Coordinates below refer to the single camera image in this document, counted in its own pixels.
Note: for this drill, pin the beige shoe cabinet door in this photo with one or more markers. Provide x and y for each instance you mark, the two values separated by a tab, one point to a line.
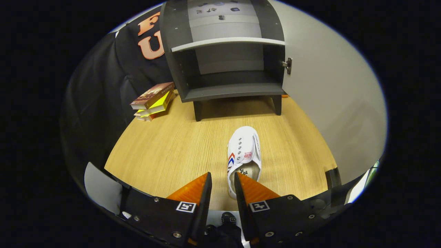
327	103

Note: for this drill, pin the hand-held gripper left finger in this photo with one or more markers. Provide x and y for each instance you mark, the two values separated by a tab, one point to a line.
205	206

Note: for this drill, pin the person's black shoe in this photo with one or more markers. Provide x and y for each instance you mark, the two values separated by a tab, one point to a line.
228	218

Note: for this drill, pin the yellow book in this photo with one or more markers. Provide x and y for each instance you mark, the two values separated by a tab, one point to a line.
159	105

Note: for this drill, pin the black backdrop cloth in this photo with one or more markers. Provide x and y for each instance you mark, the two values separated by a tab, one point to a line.
96	103

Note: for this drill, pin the white and green object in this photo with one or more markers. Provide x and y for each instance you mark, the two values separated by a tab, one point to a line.
361	187

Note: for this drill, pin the grey flat panel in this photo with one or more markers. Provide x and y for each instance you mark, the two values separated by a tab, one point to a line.
101	189

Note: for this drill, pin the dark grey shoe cabinet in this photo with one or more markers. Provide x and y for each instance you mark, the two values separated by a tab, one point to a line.
234	91

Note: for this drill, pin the metal door hinge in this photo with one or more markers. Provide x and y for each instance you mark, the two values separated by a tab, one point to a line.
287	65

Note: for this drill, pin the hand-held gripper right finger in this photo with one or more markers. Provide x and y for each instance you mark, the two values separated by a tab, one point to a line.
241	206

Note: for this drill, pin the brown book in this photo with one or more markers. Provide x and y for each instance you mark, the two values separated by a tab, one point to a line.
151	93

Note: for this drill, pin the white canvas shoe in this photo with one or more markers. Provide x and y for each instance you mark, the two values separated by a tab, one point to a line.
244	144

